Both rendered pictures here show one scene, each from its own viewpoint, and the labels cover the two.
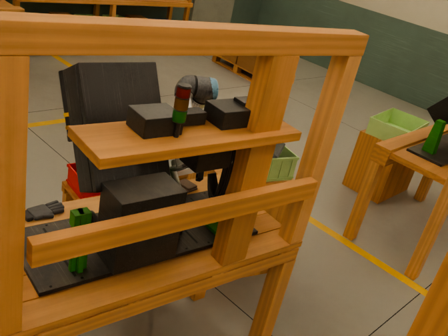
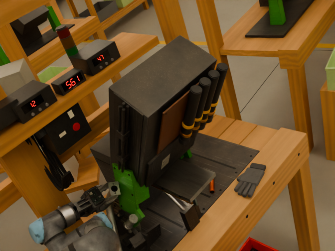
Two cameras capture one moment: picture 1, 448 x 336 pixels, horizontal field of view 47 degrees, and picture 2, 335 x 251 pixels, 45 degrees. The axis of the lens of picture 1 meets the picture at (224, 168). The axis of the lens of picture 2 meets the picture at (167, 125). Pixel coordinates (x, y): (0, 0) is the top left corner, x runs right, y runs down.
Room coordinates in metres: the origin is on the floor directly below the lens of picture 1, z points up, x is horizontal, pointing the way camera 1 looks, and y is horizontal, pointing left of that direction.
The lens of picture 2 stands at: (3.27, 0.66, 2.19)
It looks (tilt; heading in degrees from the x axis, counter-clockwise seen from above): 33 degrees down; 187
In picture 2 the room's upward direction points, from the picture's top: 20 degrees counter-clockwise
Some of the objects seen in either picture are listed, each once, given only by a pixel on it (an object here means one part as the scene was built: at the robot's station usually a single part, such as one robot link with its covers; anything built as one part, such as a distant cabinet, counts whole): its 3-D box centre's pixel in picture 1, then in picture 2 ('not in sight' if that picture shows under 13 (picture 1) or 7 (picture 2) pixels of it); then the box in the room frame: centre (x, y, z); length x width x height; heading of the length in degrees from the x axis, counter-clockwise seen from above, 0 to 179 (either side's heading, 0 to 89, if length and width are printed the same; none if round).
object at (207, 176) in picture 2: not in sight; (167, 173); (1.98, 0.43, 1.11); 0.39 x 0.16 x 0.03; 43
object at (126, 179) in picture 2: not in sight; (131, 185); (2.05, 0.30, 1.17); 0.13 x 0.12 x 0.20; 133
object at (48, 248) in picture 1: (199, 213); (79, 137); (1.69, 0.06, 1.23); 1.30 x 0.05 x 0.09; 133
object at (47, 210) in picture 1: (45, 211); (248, 179); (1.92, 0.76, 0.91); 0.20 x 0.11 x 0.03; 142
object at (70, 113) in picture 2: (207, 147); (61, 125); (1.88, 0.09, 1.42); 0.17 x 0.12 x 0.15; 133
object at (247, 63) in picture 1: (255, 59); not in sight; (8.38, -0.11, 0.22); 1.20 x 0.81 x 0.44; 45
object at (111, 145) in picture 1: (196, 134); (65, 88); (1.77, 0.13, 1.52); 0.90 x 0.25 x 0.04; 133
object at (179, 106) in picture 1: (181, 103); (67, 42); (1.66, 0.19, 1.67); 0.05 x 0.05 x 0.05
